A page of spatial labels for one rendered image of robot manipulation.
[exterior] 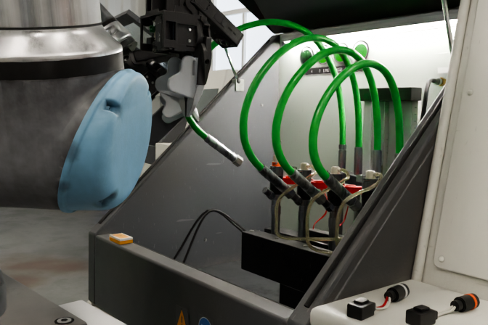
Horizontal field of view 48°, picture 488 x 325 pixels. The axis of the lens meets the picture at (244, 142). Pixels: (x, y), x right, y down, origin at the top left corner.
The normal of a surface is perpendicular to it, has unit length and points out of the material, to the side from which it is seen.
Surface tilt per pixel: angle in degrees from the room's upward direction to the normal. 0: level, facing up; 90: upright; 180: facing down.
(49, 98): 102
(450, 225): 76
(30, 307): 0
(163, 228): 90
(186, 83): 93
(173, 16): 90
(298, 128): 90
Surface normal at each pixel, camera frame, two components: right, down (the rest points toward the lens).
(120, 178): 0.98, 0.15
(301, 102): -0.78, 0.02
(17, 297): 0.02, -1.00
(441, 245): -0.76, -0.22
